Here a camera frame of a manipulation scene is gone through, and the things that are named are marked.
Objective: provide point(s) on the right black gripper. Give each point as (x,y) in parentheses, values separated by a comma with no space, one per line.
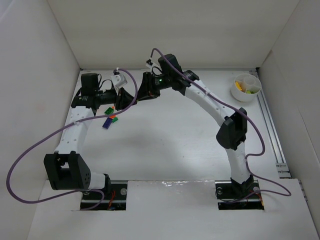
(150,85)

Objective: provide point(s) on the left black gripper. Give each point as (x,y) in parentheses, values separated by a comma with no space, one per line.
(119,98)

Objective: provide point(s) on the dark green lego brick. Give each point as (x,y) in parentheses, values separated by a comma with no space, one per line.
(109,111)

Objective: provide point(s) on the yellow lego plate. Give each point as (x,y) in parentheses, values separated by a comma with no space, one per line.
(239,87)

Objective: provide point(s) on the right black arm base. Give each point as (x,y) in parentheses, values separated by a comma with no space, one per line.
(228,199)

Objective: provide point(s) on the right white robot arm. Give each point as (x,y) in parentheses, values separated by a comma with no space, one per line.
(232,124)

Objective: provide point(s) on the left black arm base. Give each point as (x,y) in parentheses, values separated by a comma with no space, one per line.
(116,200)

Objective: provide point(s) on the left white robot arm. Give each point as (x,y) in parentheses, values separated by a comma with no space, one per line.
(65,167)

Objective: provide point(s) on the purple lego brick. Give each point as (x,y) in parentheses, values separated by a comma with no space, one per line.
(107,123)

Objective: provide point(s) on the white divided round container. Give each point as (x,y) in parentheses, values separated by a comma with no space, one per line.
(248,82)

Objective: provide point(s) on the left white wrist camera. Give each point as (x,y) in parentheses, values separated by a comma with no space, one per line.
(118,80)

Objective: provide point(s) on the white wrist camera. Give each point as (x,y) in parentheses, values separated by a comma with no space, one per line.
(118,80)
(150,65)

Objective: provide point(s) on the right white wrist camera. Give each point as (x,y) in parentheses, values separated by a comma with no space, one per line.
(150,65)

